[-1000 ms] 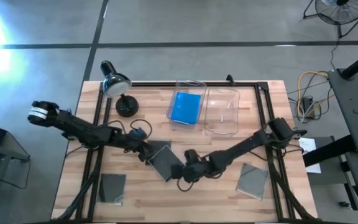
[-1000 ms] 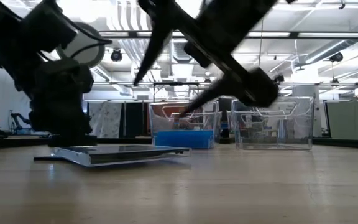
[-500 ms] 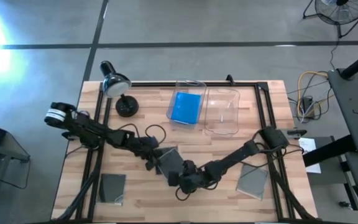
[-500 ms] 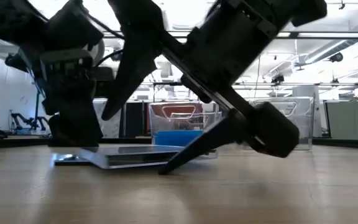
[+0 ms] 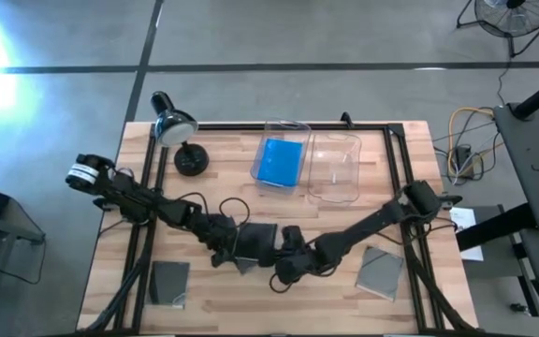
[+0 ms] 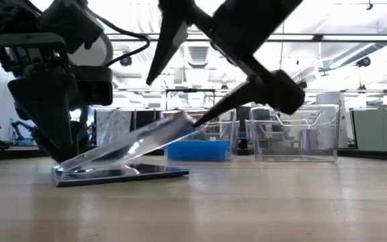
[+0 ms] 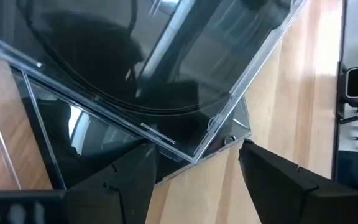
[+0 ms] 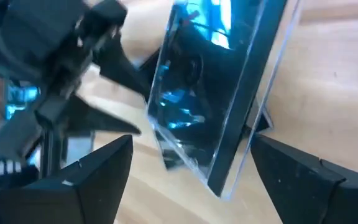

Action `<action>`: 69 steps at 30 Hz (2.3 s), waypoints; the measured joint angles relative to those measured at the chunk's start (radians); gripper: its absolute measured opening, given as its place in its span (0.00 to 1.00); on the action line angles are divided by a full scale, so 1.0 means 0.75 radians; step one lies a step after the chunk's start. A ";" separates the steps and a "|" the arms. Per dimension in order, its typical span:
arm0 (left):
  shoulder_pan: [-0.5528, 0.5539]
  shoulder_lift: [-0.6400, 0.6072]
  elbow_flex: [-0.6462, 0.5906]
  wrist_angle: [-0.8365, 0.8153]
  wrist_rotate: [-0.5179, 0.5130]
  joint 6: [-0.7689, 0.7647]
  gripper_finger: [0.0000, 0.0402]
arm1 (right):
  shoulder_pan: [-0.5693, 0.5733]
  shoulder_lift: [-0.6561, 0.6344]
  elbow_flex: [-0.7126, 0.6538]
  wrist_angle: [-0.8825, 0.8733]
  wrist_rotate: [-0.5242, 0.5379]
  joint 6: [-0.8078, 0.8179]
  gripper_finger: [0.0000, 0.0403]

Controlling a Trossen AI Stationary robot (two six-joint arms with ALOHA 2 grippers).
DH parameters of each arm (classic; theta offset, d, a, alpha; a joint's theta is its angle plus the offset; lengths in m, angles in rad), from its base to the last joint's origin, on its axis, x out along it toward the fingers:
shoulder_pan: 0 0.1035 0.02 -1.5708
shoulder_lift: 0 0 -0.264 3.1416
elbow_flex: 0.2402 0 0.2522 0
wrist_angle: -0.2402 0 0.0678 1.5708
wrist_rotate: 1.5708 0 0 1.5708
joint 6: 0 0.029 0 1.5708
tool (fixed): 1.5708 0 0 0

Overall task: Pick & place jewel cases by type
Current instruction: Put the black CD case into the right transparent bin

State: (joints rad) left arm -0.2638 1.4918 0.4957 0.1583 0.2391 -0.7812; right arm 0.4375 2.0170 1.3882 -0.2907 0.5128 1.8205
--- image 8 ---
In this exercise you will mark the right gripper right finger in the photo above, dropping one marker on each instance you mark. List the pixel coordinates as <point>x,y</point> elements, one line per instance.
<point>315,193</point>

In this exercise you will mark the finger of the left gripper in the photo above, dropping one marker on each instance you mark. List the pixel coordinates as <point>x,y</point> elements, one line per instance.
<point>92,119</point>
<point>120,68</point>

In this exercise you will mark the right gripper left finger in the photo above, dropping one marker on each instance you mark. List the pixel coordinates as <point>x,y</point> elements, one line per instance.
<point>57,199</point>

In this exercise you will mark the black jewel case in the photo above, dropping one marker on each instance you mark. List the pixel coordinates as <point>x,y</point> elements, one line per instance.
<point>197,93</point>
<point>261,123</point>

